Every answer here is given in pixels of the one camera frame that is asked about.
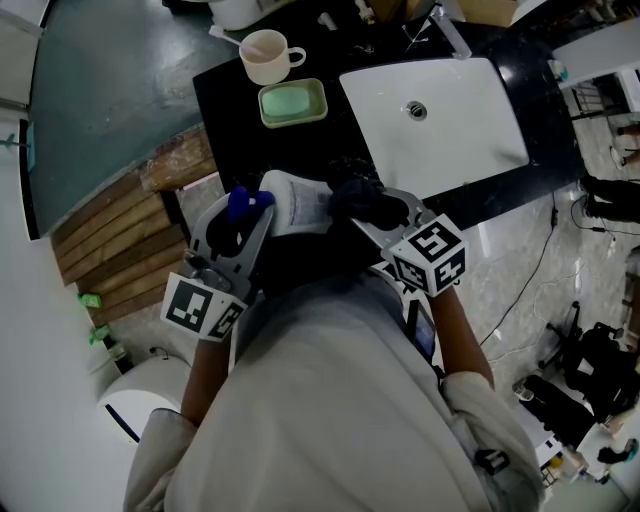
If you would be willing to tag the wooden platform beam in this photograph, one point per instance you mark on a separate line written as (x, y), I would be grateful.
(180, 162)

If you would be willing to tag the person's light shirt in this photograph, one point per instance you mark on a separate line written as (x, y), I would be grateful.
(320, 400)

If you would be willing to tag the green soap bar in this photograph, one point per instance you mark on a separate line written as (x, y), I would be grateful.
(287, 102)

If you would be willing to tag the black marble vanity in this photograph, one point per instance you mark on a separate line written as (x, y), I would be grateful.
(235, 130)

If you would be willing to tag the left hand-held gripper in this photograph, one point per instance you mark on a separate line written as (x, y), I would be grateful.
(187, 305)

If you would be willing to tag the brown wooden steps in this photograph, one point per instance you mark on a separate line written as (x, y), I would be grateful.
(115, 245)

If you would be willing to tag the person's left forearm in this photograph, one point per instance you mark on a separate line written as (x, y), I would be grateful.
(202, 380)

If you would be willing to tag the person's black trousers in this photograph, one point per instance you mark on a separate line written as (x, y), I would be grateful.
(310, 265)

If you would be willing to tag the black smartphone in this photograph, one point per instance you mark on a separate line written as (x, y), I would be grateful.
(424, 332)

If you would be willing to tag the teal glass clamp bracket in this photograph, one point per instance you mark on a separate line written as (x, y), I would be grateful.
(29, 150)

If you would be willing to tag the black office chair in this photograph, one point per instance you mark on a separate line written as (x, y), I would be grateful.
(600, 345)

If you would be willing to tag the small glass jar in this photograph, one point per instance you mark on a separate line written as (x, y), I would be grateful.
(524, 392)

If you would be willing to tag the white sink basin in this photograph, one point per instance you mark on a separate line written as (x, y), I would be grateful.
(450, 150)

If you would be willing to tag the small white tube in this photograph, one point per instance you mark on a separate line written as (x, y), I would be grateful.
(327, 21)

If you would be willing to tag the white round appliance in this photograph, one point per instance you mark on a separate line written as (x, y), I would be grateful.
(145, 385)

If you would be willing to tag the black bag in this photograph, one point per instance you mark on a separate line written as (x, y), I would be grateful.
(560, 410)

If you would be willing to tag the metal sink drain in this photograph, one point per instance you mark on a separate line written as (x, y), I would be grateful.
(416, 109)

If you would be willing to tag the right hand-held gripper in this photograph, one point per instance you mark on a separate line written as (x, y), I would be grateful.
(435, 245)

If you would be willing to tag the white toilet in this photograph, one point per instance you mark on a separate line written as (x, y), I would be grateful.
(235, 15)

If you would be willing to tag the chrome faucet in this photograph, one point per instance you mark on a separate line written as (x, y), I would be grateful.
(457, 45)

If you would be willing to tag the white counter unit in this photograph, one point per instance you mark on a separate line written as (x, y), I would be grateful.
(545, 435)

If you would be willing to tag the small teal object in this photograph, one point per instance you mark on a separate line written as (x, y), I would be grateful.
(559, 70)

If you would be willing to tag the white cup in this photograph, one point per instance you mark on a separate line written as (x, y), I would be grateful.
(260, 72)

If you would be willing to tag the person's right forearm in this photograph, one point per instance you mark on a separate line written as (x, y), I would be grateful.
(457, 335)

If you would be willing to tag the white desk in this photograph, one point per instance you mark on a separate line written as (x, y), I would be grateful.
(600, 55)

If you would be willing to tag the dark blue cloth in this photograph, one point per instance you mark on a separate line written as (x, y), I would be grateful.
(355, 200)

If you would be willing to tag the small green packet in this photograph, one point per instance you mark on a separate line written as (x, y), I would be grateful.
(100, 334)
(90, 300)

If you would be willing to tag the large cardboard box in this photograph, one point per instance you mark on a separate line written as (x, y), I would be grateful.
(485, 12)

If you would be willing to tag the green soap dish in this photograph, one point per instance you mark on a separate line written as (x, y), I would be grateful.
(320, 100)

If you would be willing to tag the white toothbrush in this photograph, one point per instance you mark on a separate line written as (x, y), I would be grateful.
(216, 31)

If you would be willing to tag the white bottle with blue cap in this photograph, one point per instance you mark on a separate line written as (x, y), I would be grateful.
(282, 210)

